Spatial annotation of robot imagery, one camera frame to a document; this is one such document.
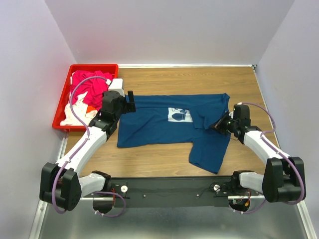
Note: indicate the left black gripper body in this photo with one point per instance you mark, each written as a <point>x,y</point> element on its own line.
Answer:
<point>123,109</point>

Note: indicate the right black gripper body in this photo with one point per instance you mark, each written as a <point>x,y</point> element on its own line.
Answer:
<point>226,124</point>

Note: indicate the blue printed t shirt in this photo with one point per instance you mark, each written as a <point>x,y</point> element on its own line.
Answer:
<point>166,119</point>

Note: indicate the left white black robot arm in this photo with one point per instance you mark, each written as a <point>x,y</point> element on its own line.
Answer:
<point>60,184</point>

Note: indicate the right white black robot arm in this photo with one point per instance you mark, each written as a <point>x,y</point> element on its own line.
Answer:
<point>284,176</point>

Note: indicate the orange t shirt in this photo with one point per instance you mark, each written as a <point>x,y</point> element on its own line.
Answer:
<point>91,109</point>

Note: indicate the magenta t shirt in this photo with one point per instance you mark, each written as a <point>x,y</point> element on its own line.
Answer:
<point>93,88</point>

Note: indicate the red plastic bin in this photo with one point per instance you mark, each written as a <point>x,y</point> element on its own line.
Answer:
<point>64,98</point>

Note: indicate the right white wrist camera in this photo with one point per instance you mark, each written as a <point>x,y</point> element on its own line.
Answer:
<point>236,111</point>

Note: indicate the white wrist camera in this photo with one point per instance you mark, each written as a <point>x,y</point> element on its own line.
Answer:
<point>236,111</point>
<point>117,85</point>

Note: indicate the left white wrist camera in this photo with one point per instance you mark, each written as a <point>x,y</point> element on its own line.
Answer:
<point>117,85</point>

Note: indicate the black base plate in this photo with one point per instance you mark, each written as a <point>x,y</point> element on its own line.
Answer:
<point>169,192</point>

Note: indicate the aluminium frame rail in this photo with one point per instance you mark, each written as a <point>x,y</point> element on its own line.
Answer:
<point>44,209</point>

